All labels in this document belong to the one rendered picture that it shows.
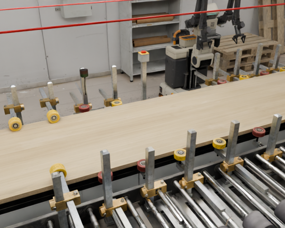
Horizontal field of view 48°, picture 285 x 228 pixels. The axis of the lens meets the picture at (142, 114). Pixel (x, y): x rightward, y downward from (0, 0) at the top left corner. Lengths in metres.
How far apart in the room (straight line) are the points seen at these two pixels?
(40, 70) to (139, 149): 3.49
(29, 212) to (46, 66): 3.61
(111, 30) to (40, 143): 3.49
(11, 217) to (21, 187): 0.16
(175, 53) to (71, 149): 2.42
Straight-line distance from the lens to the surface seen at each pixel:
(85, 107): 2.45
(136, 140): 2.02
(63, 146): 2.03
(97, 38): 5.28
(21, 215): 1.85
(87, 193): 1.86
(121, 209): 1.68
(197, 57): 3.94
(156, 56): 5.78
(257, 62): 3.37
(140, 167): 1.80
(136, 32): 5.50
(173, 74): 4.18
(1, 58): 5.10
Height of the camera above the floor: 2.00
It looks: 28 degrees down
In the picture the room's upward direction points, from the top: straight up
